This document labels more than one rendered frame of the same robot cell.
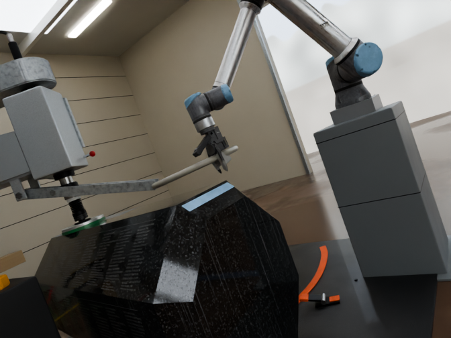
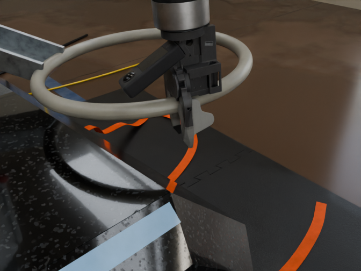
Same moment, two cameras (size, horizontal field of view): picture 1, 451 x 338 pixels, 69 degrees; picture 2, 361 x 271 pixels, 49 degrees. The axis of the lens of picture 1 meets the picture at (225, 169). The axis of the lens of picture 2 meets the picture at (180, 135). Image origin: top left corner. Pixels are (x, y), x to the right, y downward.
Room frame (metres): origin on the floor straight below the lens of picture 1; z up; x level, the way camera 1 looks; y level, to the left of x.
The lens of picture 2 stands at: (0.91, -0.10, 1.23)
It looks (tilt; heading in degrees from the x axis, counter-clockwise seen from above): 32 degrees down; 11
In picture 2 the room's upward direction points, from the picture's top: straight up
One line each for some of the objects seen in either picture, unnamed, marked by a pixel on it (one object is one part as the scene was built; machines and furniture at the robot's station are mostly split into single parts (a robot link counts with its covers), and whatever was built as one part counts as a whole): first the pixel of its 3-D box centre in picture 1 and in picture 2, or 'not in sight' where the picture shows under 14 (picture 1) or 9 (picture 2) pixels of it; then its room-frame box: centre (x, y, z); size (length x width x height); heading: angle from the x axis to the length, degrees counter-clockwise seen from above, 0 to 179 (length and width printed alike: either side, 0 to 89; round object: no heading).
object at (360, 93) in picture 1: (350, 94); not in sight; (1.80, -0.78, 0.98); 0.19 x 0.19 x 0.10
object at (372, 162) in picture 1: (382, 188); not in sight; (1.80, -0.78, 0.42); 0.50 x 0.50 x 0.85; 53
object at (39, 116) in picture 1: (34, 142); not in sight; (1.71, 0.87, 1.30); 0.36 x 0.22 x 0.45; 91
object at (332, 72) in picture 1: (343, 70); not in sight; (1.79, -0.78, 1.11); 0.17 x 0.15 x 0.18; 6
